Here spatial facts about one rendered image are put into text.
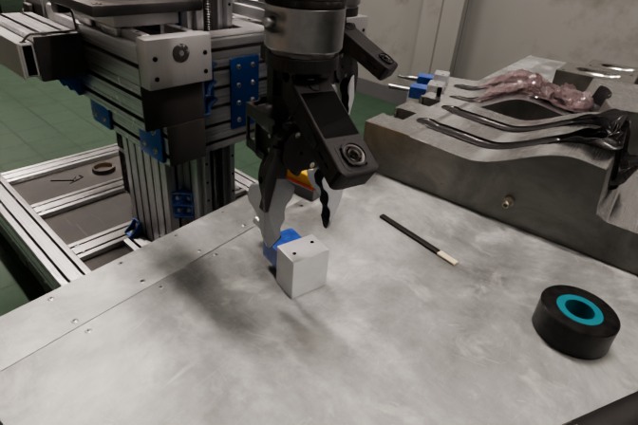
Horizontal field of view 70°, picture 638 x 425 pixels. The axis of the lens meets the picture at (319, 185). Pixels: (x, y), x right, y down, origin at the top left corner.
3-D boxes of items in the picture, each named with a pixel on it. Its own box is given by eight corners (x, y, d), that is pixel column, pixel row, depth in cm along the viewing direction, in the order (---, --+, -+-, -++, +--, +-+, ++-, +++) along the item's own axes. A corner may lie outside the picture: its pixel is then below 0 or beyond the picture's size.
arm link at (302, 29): (363, 9, 41) (286, 11, 37) (357, 60, 44) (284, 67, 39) (315, -3, 47) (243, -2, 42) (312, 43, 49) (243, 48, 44)
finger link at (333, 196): (322, 197, 60) (309, 139, 54) (350, 219, 56) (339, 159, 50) (303, 210, 59) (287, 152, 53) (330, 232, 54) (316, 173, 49)
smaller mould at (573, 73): (549, 92, 140) (555, 69, 136) (560, 83, 150) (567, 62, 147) (622, 109, 129) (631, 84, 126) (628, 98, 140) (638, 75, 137)
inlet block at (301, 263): (239, 241, 62) (239, 207, 59) (272, 230, 65) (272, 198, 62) (290, 299, 53) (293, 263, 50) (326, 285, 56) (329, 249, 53)
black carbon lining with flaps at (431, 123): (409, 132, 83) (419, 81, 78) (445, 112, 94) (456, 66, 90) (625, 203, 65) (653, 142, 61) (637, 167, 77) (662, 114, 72)
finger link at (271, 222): (251, 226, 55) (273, 155, 52) (275, 252, 50) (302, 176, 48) (228, 226, 53) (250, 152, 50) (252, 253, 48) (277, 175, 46)
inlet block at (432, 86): (384, 99, 112) (387, 77, 110) (388, 94, 116) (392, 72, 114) (438, 109, 109) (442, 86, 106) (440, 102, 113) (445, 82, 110)
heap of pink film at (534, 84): (472, 103, 104) (480, 69, 100) (477, 84, 119) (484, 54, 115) (596, 125, 97) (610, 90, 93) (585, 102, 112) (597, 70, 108)
